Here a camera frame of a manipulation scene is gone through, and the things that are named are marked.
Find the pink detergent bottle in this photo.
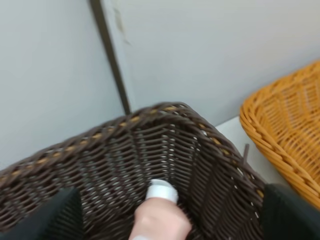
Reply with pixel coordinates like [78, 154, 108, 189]
[129, 179, 192, 240]

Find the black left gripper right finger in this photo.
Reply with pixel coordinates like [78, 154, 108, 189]
[261, 184, 320, 240]

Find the orange wicker basket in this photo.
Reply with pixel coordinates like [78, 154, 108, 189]
[239, 61, 320, 208]

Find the dark brown wicker basket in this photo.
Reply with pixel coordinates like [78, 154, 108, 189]
[0, 102, 265, 240]

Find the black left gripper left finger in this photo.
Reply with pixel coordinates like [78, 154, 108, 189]
[0, 187, 84, 240]

